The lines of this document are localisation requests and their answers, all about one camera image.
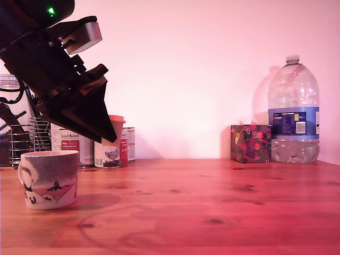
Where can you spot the orange coffee capsule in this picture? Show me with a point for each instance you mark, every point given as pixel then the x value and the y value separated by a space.
pixel 118 127

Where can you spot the illustrated white coffee mug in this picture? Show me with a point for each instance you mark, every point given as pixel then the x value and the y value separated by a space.
pixel 50 178

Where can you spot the white carton box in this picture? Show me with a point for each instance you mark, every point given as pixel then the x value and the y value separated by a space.
pixel 55 138

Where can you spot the white can with red label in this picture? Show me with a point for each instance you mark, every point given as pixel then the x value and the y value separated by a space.
pixel 77 151

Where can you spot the clear glass storage jar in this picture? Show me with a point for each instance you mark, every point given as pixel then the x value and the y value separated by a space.
pixel 8 82

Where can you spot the black chopstick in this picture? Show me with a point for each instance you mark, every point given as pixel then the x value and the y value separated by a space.
pixel 35 102
pixel 31 102

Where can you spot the white can with red stripe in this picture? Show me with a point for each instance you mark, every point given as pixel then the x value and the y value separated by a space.
pixel 131 144

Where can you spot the white can with chicken picture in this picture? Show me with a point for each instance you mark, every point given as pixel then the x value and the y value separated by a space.
pixel 110 156

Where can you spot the dark scoop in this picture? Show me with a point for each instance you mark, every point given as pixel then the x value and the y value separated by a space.
pixel 8 111

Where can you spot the floral tissue box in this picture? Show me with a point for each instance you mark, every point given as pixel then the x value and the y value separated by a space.
pixel 251 143

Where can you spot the large clear water bottle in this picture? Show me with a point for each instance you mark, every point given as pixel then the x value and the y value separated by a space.
pixel 293 119

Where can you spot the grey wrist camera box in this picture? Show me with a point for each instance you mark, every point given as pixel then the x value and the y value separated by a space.
pixel 86 37

